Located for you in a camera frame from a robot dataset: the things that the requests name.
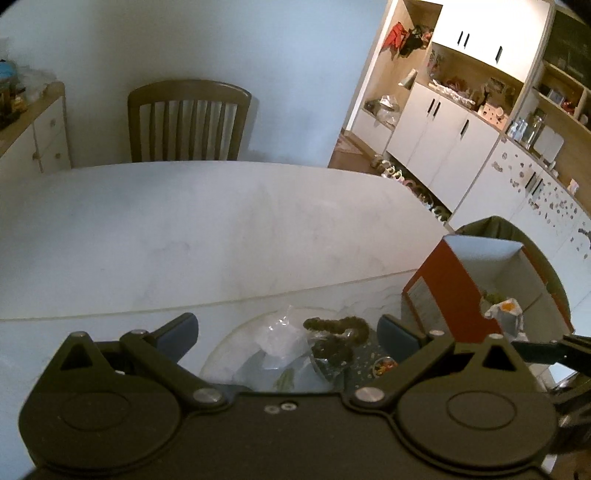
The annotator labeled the white sideboard with drawers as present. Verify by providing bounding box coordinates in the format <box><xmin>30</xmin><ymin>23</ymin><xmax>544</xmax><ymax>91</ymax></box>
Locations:
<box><xmin>0</xmin><ymin>82</ymin><xmax>73</xmax><ymax>175</ymax></box>

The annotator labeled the pink white box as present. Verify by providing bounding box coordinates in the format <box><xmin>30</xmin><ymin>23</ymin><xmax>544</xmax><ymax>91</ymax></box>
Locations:
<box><xmin>477</xmin><ymin>103</ymin><xmax>509</xmax><ymax>128</ymax></box>

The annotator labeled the white cabinet with stickers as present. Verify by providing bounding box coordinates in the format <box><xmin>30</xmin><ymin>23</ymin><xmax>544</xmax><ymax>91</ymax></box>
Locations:
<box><xmin>450</xmin><ymin>137</ymin><xmax>591</xmax><ymax>289</ymax></box>

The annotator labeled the wooden wall shelf unit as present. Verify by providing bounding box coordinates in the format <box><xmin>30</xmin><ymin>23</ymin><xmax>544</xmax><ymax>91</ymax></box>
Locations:
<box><xmin>503</xmin><ymin>59</ymin><xmax>591</xmax><ymax>204</ymax></box>

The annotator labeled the white two-door cabinet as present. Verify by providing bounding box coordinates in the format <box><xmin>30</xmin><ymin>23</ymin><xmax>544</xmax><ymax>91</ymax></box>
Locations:
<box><xmin>385</xmin><ymin>82</ymin><xmax>502</xmax><ymax>211</ymax></box>

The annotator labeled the row of shoes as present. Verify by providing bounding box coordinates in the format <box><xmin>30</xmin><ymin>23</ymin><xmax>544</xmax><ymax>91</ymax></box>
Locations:
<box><xmin>369</xmin><ymin>154</ymin><xmax>454</xmax><ymax>225</ymax></box>

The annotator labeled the pile of bags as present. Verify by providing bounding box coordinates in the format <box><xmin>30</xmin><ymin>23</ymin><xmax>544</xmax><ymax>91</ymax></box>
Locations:
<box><xmin>364</xmin><ymin>94</ymin><xmax>400</xmax><ymax>126</ymax></box>

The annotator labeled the white orange wrapper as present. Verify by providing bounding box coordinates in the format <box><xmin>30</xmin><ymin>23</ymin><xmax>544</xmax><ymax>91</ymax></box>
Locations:
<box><xmin>482</xmin><ymin>297</ymin><xmax>525</xmax><ymax>339</ymax></box>

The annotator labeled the wooden slat-back chair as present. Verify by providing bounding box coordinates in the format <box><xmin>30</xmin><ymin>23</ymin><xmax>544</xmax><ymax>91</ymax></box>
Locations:
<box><xmin>127</xmin><ymin>79</ymin><xmax>253</xmax><ymax>162</ymax></box>

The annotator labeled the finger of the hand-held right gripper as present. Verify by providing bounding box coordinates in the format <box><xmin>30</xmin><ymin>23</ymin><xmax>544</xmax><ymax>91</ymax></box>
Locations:
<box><xmin>510</xmin><ymin>333</ymin><xmax>591</xmax><ymax>371</ymax></box>
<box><xmin>547</xmin><ymin>371</ymin><xmax>591</xmax><ymax>428</ymax></box>

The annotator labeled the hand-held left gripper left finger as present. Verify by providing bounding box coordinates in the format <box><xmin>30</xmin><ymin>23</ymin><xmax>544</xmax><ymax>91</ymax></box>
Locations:
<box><xmin>59</xmin><ymin>312</ymin><xmax>229</xmax><ymax>409</ymax></box>

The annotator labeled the group of water bottles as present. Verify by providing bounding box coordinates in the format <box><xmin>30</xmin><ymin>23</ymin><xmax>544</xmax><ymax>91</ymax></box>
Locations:
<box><xmin>507</xmin><ymin>110</ymin><xmax>546</xmax><ymax>149</ymax></box>

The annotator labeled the dark hanging garment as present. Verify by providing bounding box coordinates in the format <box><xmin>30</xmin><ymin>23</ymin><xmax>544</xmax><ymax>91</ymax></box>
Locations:
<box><xmin>403</xmin><ymin>25</ymin><xmax>435</xmax><ymax>59</ymax></box>

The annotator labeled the clutter of jars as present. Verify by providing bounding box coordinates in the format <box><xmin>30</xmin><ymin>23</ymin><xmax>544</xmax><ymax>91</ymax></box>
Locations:
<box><xmin>0</xmin><ymin>39</ymin><xmax>51</xmax><ymax>130</ymax></box>

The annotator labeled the patterned door mat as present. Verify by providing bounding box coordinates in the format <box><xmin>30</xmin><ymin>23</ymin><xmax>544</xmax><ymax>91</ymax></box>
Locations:
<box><xmin>334</xmin><ymin>133</ymin><xmax>366</xmax><ymax>158</ymax></box>

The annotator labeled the small colourful trinket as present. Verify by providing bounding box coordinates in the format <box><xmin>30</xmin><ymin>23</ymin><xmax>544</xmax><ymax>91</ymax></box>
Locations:
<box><xmin>370</xmin><ymin>356</ymin><xmax>399</xmax><ymax>376</ymax></box>

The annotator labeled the red cardboard box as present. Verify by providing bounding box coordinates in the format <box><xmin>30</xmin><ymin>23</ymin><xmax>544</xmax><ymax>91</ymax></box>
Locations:
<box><xmin>402</xmin><ymin>234</ymin><xmax>574</xmax><ymax>343</ymax></box>

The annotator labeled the white upper wall cabinet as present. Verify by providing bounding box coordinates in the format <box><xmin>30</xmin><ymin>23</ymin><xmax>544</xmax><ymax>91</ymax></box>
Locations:
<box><xmin>431</xmin><ymin>0</ymin><xmax>553</xmax><ymax>85</ymax></box>

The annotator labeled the red hanging garment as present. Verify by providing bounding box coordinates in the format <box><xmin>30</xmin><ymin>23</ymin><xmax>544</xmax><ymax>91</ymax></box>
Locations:
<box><xmin>385</xmin><ymin>21</ymin><xmax>410</xmax><ymax>49</ymax></box>

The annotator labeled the white rounded board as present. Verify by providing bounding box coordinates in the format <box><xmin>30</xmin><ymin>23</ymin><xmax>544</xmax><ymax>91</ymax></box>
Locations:
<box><xmin>534</xmin><ymin>126</ymin><xmax>565</xmax><ymax>161</ymax></box>

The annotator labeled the clear plastic bag pile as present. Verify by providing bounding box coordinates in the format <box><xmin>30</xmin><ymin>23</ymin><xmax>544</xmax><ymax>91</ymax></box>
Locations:
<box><xmin>198</xmin><ymin>306</ymin><xmax>408</xmax><ymax>394</ymax></box>

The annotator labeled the dark brown fuzzy strap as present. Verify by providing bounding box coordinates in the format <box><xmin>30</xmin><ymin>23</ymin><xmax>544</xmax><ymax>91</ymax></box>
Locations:
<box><xmin>302</xmin><ymin>316</ymin><xmax>370</xmax><ymax>371</ymax></box>

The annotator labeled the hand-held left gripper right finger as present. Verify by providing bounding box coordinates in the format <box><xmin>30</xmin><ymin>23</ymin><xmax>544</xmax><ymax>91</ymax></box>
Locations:
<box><xmin>348</xmin><ymin>314</ymin><xmax>530</xmax><ymax>409</ymax></box>

